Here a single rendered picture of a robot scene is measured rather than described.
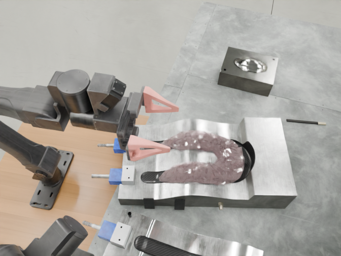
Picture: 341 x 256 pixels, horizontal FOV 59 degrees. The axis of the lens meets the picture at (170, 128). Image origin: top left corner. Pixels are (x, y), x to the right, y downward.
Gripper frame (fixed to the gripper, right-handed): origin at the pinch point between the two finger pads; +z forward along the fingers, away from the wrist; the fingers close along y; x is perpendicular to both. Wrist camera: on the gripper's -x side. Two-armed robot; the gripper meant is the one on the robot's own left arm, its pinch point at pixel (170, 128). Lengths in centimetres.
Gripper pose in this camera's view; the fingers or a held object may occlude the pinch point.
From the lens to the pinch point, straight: 58.8
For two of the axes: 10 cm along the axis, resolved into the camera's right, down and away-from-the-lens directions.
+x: -0.1, 5.5, 8.4
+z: 9.8, 1.6, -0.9
